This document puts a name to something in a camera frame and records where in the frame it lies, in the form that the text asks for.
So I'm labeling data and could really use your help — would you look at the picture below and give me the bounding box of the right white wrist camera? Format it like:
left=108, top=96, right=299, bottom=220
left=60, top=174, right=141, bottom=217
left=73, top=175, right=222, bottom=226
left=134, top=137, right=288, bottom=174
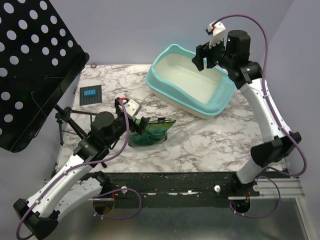
left=206, top=21, right=226, bottom=49

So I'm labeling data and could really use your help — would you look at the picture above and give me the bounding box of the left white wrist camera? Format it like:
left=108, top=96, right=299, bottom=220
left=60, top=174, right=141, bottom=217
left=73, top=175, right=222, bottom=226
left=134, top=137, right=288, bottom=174
left=119, top=98, right=142, bottom=121

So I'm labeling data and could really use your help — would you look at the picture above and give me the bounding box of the black perforated music stand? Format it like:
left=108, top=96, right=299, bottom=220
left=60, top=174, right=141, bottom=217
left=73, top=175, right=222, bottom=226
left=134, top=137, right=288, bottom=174
left=0, top=0, right=89, bottom=153

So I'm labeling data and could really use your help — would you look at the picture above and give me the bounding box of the blue lego brick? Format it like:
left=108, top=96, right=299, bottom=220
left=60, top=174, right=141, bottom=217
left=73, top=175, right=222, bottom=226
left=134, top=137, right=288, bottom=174
left=83, top=89, right=96, bottom=98

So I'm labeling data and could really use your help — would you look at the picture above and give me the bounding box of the clear plastic scoop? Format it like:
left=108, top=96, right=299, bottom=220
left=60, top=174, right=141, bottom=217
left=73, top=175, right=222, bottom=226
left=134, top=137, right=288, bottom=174
left=166, top=123, right=206, bottom=147

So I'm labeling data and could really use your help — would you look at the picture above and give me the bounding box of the black stand tripod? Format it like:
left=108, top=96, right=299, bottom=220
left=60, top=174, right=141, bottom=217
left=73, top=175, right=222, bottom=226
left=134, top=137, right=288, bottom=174
left=54, top=104, right=110, bottom=163

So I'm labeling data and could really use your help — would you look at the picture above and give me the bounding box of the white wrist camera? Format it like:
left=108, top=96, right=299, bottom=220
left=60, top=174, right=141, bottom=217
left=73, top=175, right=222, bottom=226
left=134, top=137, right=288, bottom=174
left=206, top=21, right=226, bottom=49
left=119, top=98, right=142, bottom=121

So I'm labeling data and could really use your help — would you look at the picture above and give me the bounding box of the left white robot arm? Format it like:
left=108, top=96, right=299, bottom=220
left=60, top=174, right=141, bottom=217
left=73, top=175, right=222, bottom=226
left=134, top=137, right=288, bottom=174
left=13, top=97, right=150, bottom=240

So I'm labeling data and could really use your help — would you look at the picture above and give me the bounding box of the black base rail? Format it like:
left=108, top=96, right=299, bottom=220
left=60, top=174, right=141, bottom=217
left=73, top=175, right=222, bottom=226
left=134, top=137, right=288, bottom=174
left=72, top=171, right=261, bottom=208

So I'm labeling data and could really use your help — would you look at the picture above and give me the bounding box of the dark grey lego baseplate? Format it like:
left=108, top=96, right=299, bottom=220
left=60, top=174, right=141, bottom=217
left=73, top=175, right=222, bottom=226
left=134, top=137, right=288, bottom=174
left=79, top=85, right=102, bottom=106

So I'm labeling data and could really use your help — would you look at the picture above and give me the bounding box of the green litter bag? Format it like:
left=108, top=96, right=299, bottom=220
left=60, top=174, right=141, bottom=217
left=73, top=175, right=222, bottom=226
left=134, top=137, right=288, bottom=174
left=128, top=119, right=176, bottom=148

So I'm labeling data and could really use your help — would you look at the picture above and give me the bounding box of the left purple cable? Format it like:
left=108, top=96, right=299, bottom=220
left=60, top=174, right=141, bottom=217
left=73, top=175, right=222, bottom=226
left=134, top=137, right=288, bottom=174
left=15, top=98, right=142, bottom=240

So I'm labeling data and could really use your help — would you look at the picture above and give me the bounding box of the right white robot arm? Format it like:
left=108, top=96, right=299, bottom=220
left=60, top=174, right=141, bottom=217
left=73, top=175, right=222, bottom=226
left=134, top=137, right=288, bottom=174
left=192, top=27, right=302, bottom=196

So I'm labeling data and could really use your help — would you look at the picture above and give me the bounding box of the black bag clip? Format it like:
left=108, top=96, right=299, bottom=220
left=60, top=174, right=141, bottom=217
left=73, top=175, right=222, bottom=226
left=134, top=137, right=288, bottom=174
left=157, top=117, right=166, bottom=123

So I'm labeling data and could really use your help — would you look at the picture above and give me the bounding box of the teal white litter box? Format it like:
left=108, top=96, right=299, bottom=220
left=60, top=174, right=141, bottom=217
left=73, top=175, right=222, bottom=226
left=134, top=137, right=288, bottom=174
left=145, top=44, right=236, bottom=119

